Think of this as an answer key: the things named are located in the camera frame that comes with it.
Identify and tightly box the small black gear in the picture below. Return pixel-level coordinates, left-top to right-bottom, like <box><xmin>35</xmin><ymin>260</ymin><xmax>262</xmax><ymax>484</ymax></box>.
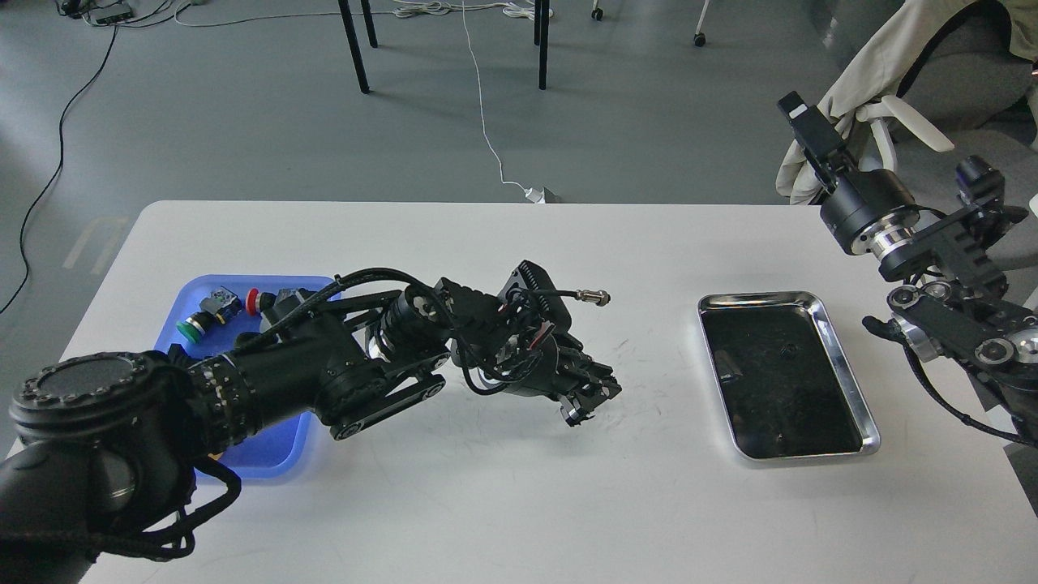
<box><xmin>779</xmin><ymin>343</ymin><xmax>800</xmax><ymax>361</ymax></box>

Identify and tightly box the black table leg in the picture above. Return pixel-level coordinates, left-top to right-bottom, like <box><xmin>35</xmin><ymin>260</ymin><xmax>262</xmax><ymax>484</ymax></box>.
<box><xmin>337</xmin><ymin>0</ymin><xmax>379</xmax><ymax>95</ymax></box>
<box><xmin>532</xmin><ymin>0</ymin><xmax>550</xmax><ymax>90</ymax></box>

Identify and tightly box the black cable on floor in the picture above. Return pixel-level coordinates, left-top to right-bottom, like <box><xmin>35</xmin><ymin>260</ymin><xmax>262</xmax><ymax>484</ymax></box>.
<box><xmin>0</xmin><ymin>0</ymin><xmax>195</xmax><ymax>317</ymax></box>

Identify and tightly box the white cable on floor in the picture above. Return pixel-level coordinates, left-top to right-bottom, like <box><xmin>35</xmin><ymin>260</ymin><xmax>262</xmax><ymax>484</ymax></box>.
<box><xmin>393</xmin><ymin>0</ymin><xmax>555</xmax><ymax>195</ymax></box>

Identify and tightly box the black table leg right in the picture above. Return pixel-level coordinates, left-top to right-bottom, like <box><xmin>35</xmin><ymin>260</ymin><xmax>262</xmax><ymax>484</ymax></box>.
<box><xmin>532</xmin><ymin>0</ymin><xmax>550</xmax><ymax>90</ymax></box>

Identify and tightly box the blue plastic tray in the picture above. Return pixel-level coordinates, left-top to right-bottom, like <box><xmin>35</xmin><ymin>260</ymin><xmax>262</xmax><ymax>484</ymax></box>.
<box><xmin>153</xmin><ymin>273</ymin><xmax>332</xmax><ymax>480</ymax></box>

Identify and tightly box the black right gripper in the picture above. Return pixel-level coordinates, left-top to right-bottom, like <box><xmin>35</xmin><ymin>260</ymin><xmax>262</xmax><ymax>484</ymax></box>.
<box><xmin>776</xmin><ymin>92</ymin><xmax>920</xmax><ymax>256</ymax></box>

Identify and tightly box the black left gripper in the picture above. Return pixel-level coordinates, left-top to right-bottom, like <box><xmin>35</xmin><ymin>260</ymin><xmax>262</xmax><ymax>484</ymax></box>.
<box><xmin>450</xmin><ymin>261</ymin><xmax>622</xmax><ymax>427</ymax></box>

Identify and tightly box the grey office chair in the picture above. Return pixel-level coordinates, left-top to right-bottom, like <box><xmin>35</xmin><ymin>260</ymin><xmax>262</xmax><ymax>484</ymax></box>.
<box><xmin>893</xmin><ymin>1</ymin><xmax>1035</xmax><ymax>134</ymax></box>

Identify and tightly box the silver metal tray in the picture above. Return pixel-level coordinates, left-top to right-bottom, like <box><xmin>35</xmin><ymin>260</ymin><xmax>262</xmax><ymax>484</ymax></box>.
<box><xmin>696</xmin><ymin>290</ymin><xmax>881</xmax><ymax>465</ymax></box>

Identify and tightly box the black table leg left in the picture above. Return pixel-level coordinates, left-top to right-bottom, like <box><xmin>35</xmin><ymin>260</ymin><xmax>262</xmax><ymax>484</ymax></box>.
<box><xmin>337</xmin><ymin>0</ymin><xmax>379</xmax><ymax>95</ymax></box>

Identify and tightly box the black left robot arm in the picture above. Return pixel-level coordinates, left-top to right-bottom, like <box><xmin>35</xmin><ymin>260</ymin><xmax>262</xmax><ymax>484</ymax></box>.
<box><xmin>2</xmin><ymin>261</ymin><xmax>620</xmax><ymax>583</ymax></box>

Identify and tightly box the green push button switch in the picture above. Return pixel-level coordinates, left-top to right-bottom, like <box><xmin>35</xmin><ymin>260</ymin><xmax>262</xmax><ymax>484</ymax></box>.
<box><xmin>175</xmin><ymin>287</ymin><xmax>243</xmax><ymax>343</ymax></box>

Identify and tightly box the beige jacket on chair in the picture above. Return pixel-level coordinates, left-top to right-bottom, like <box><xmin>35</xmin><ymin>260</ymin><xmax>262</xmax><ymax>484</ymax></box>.
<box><xmin>774</xmin><ymin>0</ymin><xmax>1038</xmax><ymax>205</ymax></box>

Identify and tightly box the white power adapter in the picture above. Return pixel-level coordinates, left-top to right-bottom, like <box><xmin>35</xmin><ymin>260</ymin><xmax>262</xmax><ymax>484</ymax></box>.
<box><xmin>524</xmin><ymin>187</ymin><xmax>561</xmax><ymax>204</ymax></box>

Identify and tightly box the red push button switch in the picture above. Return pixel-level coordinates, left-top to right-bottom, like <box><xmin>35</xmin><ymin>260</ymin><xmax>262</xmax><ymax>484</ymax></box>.
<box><xmin>246</xmin><ymin>287</ymin><xmax>315</xmax><ymax>319</ymax></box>

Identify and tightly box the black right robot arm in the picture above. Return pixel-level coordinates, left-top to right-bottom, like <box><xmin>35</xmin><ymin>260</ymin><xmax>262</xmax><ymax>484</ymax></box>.
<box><xmin>776</xmin><ymin>92</ymin><xmax>1037</xmax><ymax>448</ymax></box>

